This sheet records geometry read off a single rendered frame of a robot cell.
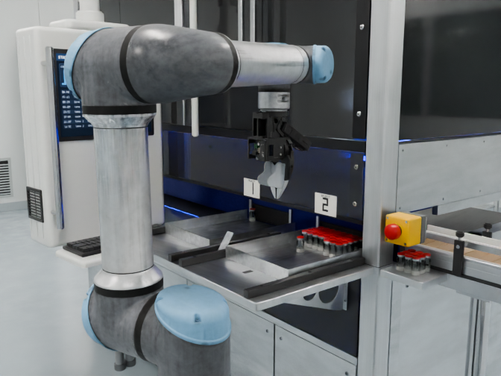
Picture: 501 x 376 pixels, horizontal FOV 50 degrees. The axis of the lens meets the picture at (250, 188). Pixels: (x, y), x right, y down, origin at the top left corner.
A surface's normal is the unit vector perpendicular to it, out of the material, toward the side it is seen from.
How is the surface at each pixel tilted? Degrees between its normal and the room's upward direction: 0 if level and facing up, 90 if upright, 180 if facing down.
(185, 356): 90
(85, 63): 85
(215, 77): 118
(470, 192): 90
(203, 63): 95
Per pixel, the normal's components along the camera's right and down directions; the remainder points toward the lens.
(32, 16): 0.62, 0.14
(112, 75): -0.51, 0.41
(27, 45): -0.70, 0.13
